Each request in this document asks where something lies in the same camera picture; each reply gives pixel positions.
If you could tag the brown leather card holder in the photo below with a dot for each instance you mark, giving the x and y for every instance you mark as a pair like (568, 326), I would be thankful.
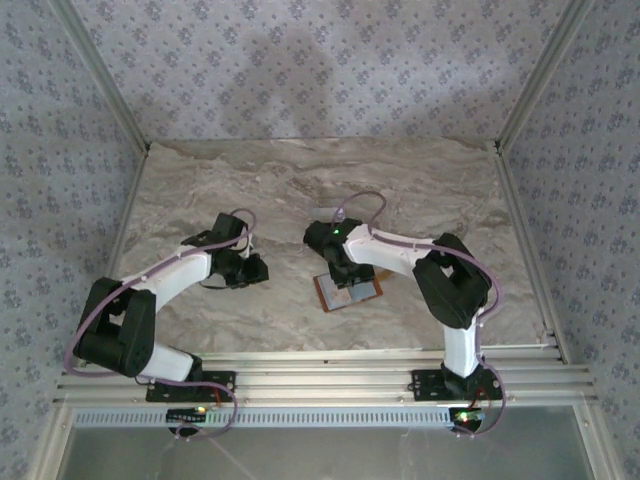
(330, 297)

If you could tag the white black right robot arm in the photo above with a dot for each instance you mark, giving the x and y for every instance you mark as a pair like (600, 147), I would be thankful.
(385, 250)

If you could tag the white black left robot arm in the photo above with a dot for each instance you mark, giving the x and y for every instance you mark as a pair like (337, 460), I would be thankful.
(175, 272)

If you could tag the aluminium mounting rails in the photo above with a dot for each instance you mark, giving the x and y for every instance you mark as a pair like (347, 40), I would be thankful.
(320, 380)

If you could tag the grey metal panel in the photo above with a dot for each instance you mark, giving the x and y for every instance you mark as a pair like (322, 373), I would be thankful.
(320, 455)

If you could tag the aluminium table side rail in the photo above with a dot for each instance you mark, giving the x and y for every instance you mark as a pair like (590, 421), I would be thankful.
(126, 215)
(520, 225)

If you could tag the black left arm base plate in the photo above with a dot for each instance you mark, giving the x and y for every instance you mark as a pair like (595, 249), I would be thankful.
(220, 380)

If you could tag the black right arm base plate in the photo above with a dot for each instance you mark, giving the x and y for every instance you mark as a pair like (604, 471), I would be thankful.
(425, 382)

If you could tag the aluminium corner post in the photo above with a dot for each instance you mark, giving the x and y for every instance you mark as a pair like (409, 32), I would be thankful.
(105, 75)
(540, 75)

